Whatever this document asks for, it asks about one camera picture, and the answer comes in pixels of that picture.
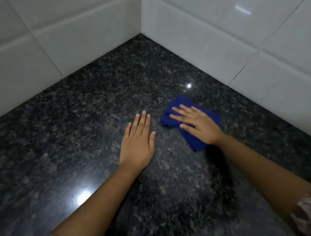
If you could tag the person's right middle finger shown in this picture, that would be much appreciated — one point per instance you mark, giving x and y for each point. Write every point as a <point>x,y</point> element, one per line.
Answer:
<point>182,112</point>

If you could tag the person's left forearm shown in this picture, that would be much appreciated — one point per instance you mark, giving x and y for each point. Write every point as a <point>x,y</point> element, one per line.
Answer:
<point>102,204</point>

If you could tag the patterned pink sleeve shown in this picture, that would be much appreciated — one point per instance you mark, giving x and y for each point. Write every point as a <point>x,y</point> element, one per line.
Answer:
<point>303,214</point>

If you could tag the person's left middle finger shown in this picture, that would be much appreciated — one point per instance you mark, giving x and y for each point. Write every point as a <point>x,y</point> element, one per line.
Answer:
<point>142,122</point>

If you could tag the person's left little finger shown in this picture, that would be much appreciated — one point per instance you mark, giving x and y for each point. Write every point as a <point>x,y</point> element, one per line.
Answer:
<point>126,131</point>

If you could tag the person's right little finger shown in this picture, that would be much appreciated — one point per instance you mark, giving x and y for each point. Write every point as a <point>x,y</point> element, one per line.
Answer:
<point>199,110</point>

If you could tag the person's left hand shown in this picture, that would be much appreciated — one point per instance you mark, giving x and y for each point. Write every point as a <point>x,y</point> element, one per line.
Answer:
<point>136,148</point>

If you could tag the blue cleaning cloth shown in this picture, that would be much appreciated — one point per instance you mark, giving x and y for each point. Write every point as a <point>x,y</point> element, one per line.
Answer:
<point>194,142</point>

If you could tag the person's right hand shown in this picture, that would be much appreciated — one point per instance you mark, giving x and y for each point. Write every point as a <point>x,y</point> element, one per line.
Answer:
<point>204,126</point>

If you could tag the person's right thumb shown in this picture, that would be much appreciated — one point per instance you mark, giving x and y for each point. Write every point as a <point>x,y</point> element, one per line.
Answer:
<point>189,128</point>

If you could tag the person's left thumb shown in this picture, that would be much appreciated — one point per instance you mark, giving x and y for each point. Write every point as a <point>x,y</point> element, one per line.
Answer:
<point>152,141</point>

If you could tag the person's right forearm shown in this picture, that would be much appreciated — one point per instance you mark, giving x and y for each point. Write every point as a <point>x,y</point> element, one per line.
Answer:
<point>262,175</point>

